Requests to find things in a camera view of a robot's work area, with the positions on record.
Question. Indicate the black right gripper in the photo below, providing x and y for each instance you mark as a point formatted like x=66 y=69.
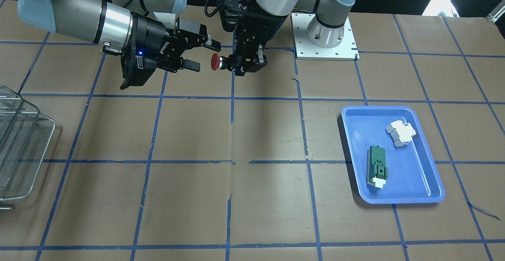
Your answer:
x=152 y=35

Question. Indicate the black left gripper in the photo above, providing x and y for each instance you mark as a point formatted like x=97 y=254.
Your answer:
x=263 y=26

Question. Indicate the red mushroom push button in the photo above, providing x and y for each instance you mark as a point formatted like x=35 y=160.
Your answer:
x=224 y=62

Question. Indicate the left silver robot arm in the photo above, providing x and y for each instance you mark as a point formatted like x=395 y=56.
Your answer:
x=329 y=13

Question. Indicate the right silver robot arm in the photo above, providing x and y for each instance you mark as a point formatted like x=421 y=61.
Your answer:
x=124 y=28

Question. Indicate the white grey circuit breaker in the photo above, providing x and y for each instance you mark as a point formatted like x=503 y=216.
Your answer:
x=401 y=132

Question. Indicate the blue plastic tray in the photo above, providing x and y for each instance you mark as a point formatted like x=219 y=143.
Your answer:
x=413 y=176

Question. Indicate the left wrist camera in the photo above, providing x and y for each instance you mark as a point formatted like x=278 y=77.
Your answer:
x=229 y=14

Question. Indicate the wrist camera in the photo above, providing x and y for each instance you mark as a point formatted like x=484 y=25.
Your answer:
x=229 y=14
x=136 y=70

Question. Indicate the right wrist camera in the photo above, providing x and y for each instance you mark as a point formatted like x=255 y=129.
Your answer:
x=136 y=70

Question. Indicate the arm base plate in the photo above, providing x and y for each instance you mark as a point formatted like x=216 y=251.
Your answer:
x=313 y=41

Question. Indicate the green electrical switch module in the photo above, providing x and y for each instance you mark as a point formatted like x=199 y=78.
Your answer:
x=377 y=173

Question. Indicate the wire mesh shelf rack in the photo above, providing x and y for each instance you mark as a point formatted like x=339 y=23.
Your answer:
x=25 y=134

